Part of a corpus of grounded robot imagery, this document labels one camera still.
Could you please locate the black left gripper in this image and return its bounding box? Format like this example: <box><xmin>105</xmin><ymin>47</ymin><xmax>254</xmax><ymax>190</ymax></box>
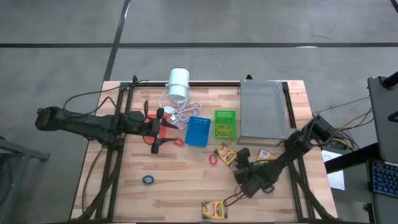
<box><xmin>143</xmin><ymin>107</ymin><xmax>180</xmax><ymax>155</ymax></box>

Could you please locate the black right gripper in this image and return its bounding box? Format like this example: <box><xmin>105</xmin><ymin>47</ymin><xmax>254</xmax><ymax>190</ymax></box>
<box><xmin>233</xmin><ymin>147</ymin><xmax>271</xmax><ymax>199</ymax></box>

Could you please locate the orange plastic basket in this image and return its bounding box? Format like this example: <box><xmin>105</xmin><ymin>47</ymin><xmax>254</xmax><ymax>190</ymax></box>
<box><xmin>143</xmin><ymin>113</ymin><xmax>170</xmax><ymax>144</ymax></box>

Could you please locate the blue plastic basket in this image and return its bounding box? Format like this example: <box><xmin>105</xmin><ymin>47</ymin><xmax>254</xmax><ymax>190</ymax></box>
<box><xmin>184</xmin><ymin>115</ymin><xmax>212</xmax><ymax>148</ymax></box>

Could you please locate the green plastic basket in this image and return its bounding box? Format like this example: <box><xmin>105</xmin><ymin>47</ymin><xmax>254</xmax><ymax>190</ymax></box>
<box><xmin>213</xmin><ymin>109</ymin><xmax>238</xmax><ymax>139</ymax></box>

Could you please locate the clear plastic bag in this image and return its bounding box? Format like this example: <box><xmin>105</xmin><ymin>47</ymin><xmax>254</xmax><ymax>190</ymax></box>
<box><xmin>159</xmin><ymin>90</ymin><xmax>203</xmax><ymax>131</ymax></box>

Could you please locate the white cylindrical appliance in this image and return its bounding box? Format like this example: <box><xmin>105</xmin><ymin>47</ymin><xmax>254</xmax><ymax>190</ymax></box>
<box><xmin>167</xmin><ymin>67</ymin><xmax>191</xmax><ymax>104</ymax></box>

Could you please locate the grey perforated metal shelf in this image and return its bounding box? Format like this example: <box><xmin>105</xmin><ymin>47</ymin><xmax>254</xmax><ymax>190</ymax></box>
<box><xmin>238</xmin><ymin>79</ymin><xmax>289</xmax><ymax>147</ymax></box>

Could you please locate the white paper sheet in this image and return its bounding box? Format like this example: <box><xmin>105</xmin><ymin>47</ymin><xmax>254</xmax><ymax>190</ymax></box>
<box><xmin>322</xmin><ymin>149</ymin><xmax>346</xmax><ymax>191</ymax></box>

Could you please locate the black side bar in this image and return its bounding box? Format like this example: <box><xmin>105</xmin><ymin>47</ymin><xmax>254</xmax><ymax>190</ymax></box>
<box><xmin>325</xmin><ymin>142</ymin><xmax>382</xmax><ymax>175</ymax></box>

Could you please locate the backlit black keyboard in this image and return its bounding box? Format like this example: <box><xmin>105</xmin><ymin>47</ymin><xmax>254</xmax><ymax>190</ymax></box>
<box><xmin>371</xmin><ymin>159</ymin><xmax>398</xmax><ymax>200</ymax></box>

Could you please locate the dark grey monitor panel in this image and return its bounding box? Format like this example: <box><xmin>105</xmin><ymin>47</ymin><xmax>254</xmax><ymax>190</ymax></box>
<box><xmin>368</xmin><ymin>70</ymin><xmax>398</xmax><ymax>164</ymax></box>

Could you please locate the grey metal stand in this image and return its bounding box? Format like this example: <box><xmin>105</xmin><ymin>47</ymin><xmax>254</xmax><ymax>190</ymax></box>
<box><xmin>0</xmin><ymin>136</ymin><xmax>50</xmax><ymax>224</ymax></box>

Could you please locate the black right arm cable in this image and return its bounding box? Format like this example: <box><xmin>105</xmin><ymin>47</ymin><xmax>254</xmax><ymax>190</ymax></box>
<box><xmin>223</xmin><ymin>185</ymin><xmax>249</xmax><ymax>208</ymax></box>

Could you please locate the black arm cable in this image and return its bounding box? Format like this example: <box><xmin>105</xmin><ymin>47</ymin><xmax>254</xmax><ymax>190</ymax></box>
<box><xmin>63</xmin><ymin>79</ymin><xmax>149</xmax><ymax>121</ymax></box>
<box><xmin>223</xmin><ymin>185</ymin><xmax>249</xmax><ymax>208</ymax></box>

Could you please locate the black aluminium rig frame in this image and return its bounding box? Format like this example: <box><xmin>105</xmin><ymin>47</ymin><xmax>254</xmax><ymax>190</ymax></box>
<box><xmin>70</xmin><ymin>74</ymin><xmax>340</xmax><ymax>224</ymax></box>

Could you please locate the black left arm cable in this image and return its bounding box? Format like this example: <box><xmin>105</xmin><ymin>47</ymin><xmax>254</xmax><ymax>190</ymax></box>
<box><xmin>63</xmin><ymin>79</ymin><xmax>149</xmax><ymax>121</ymax></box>

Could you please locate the yellow cable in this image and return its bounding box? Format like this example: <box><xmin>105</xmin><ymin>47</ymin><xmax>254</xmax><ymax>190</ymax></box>
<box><xmin>334</xmin><ymin>110</ymin><xmax>373</xmax><ymax>149</ymax></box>

